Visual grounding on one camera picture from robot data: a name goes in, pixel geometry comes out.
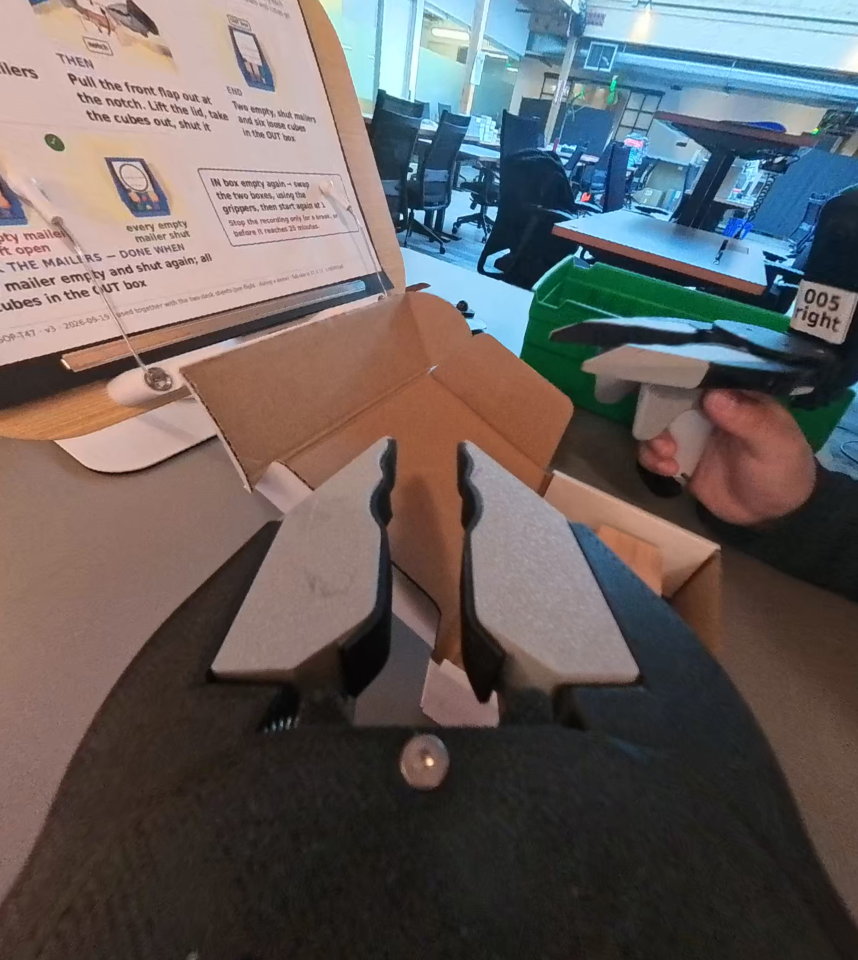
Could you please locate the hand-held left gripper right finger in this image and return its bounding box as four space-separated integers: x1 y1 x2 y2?
456 441 640 705

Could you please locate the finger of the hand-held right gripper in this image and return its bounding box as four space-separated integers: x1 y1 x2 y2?
581 343 782 406
549 315 722 354

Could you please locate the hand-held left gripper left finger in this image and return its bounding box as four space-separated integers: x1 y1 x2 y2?
210 437 397 699

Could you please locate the plain wooden cube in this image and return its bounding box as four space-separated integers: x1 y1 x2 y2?
595 523 662 597

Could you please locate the white cardboard mailer box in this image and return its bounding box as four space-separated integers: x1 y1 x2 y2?
180 291 722 729

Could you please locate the person's right forearm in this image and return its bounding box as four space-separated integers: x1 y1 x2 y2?
699 465 858 627

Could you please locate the person's right hand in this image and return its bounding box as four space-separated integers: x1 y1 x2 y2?
637 390 820 526

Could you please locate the green plastic bin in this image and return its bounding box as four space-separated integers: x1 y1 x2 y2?
520 255 853 451

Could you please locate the wooden-top desk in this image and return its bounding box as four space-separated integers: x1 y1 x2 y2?
552 208 775 297

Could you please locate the office chair with black jacket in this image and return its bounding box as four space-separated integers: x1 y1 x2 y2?
477 148 587 290

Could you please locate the raised standing desk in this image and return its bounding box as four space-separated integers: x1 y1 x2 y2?
654 111 820 226

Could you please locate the instruction sheet on stand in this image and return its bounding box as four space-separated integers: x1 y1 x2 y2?
0 0 407 475

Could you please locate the printed instruction sheet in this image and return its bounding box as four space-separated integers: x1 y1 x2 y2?
0 0 392 376

